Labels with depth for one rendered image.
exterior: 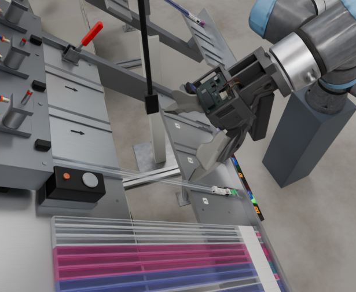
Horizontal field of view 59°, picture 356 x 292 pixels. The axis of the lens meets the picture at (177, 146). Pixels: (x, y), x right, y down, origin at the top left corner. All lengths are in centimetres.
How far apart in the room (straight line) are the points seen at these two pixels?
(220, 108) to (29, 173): 26
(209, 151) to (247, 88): 11
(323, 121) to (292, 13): 74
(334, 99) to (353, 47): 82
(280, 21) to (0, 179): 49
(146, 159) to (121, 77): 96
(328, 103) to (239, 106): 88
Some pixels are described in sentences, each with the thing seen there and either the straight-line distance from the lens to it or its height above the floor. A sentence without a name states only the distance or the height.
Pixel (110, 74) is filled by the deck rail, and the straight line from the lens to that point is 79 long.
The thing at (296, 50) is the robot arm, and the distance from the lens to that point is 46.
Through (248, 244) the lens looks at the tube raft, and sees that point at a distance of 74.
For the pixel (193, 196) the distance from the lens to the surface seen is 68.
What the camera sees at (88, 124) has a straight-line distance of 61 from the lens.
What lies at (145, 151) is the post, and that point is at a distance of 174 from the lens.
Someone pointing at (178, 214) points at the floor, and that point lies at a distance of 158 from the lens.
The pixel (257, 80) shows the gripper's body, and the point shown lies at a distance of 45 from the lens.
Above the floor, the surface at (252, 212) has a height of 73.
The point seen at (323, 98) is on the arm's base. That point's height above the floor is 61.
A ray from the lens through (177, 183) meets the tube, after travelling 65.
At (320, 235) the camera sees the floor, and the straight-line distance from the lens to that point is 168.
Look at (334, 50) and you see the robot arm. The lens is 47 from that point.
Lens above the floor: 147
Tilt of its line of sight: 56 degrees down
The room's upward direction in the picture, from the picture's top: straight up
